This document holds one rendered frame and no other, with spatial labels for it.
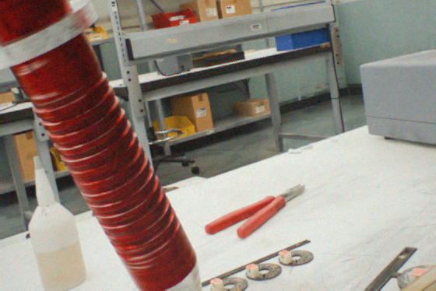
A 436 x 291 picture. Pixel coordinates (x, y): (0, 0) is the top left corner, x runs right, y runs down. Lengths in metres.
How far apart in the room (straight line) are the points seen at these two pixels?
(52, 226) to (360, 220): 0.24
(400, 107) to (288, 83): 5.24
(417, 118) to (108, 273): 0.38
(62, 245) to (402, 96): 0.42
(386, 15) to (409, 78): 5.35
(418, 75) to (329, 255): 0.30
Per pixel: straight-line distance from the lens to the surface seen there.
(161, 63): 2.92
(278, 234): 0.47
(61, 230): 0.44
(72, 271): 0.45
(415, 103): 0.67
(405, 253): 0.26
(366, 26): 6.20
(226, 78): 2.97
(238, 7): 5.11
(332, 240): 0.44
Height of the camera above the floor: 0.91
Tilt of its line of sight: 9 degrees down
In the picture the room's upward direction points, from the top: 10 degrees counter-clockwise
